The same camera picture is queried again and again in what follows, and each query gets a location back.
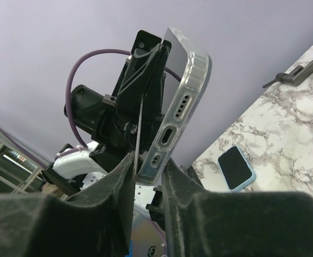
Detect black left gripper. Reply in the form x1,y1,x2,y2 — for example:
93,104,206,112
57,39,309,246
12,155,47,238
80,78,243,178
64,30,171,158

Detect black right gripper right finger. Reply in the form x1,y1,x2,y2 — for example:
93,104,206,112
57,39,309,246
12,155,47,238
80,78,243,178
162,161,313,256

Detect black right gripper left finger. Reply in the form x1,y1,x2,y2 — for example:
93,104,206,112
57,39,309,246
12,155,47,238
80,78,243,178
0,153,135,256

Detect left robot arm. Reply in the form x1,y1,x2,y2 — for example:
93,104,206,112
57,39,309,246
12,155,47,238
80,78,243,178
43,31,172,195

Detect blue cased phone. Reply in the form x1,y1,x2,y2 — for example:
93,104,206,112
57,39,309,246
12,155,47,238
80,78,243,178
218,146,256,192

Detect dark metal crank handle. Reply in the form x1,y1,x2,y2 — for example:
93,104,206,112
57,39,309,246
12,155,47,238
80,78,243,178
263,60,313,88

